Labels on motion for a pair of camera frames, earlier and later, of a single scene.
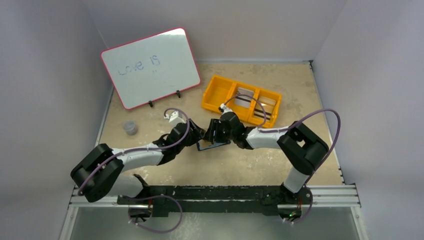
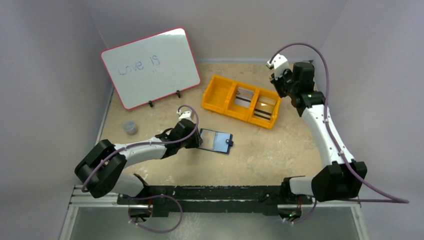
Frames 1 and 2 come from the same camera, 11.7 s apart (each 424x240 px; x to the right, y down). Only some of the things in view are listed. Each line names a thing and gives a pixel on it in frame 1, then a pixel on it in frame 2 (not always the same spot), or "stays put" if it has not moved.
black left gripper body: x=196 y=135 stays put
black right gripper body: x=215 y=129 -> x=276 y=85
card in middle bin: x=244 y=101 stays put
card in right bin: x=268 y=104 stays put
